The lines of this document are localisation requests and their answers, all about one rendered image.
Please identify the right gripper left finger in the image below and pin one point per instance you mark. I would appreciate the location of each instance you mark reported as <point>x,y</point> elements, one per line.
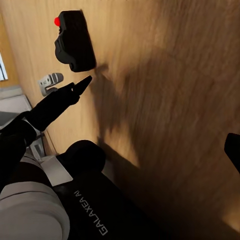
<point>12,149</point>

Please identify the taboret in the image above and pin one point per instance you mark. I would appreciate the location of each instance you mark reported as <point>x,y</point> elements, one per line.
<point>34,152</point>

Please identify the desk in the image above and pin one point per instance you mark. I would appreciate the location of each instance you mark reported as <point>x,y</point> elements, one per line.
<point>10,108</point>

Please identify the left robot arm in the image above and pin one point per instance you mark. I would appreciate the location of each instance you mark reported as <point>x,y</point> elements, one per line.
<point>56,101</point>

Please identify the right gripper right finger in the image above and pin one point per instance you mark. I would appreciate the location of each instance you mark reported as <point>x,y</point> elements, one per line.
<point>232,149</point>

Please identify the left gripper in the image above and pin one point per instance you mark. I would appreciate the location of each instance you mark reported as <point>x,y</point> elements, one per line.
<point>57,102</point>

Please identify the digital camera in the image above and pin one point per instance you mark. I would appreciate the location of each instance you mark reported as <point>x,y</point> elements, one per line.
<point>73,46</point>

